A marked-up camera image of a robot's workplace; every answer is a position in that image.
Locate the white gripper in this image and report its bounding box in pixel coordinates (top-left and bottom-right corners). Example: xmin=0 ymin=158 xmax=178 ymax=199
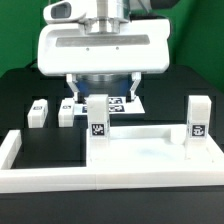
xmin=37 ymin=0 xmax=171 ymax=103

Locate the white desk top tray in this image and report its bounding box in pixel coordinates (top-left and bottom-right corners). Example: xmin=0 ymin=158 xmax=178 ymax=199
xmin=86 ymin=124 xmax=224 ymax=168

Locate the black tag marker plate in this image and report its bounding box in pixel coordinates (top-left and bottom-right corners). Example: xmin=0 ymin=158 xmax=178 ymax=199
xmin=74 ymin=97 xmax=145 ymax=115

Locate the white U-shaped obstacle fence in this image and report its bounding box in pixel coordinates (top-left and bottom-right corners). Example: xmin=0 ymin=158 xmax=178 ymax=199
xmin=0 ymin=130 xmax=224 ymax=193

